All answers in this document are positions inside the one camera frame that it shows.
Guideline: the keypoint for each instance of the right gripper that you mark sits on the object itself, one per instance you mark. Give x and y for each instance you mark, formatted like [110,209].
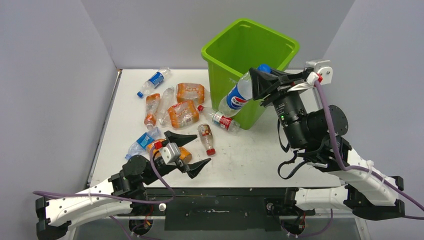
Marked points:
[265,84]

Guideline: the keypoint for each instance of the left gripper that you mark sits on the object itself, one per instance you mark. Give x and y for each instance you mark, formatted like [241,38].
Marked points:
[191,169]

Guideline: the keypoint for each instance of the orange juice bottle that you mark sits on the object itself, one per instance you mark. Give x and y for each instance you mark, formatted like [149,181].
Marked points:
[185,155]
[153,144]

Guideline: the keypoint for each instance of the pepsi bottle blue cap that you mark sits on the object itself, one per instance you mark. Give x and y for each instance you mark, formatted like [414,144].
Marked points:
[238,96]

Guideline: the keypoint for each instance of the brown label red cap bottle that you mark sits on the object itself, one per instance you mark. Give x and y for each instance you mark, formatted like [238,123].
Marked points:
[207,138]

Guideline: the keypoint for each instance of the crushed blue label bottle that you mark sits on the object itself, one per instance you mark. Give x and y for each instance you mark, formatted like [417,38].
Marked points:
[140,145]

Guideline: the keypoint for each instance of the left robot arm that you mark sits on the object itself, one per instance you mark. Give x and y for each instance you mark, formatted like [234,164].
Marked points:
[123,193]

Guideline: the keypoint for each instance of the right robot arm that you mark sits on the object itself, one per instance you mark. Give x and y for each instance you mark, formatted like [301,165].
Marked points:
[317,138]

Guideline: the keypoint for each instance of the green plastic bin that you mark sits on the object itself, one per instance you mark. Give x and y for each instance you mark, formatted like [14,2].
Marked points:
[240,46]

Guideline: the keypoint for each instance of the red label bottle by bin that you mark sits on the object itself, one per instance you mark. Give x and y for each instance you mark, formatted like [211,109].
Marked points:
[219,119]

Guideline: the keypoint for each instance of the orange crushed bottle middle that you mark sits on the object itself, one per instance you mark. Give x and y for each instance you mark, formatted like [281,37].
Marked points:
[183,114]

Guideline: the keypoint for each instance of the orange crushed bottle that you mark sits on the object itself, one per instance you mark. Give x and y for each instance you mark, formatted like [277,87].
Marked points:
[183,114]
[186,91]

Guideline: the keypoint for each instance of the clear bottle no label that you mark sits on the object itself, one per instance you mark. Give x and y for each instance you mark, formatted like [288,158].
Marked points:
[165,102]

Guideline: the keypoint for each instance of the orange crushed bottle top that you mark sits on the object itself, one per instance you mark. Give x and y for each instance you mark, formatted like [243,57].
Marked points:
[186,91]

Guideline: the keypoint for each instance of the small orange label bottle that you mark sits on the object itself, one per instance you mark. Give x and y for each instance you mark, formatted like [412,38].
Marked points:
[151,107]

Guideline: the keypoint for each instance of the blue label bottle far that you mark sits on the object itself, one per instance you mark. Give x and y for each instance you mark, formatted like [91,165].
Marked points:
[154,81]

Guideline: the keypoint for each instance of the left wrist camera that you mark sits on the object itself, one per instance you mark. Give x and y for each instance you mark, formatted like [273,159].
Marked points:
[169,152]

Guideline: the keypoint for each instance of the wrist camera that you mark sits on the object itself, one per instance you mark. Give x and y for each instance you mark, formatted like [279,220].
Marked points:
[169,152]
[322,72]

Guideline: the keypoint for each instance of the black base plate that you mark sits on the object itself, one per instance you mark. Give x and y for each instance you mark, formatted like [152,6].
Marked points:
[228,209]

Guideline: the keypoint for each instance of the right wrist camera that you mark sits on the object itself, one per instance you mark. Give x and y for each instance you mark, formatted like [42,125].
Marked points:
[322,72]

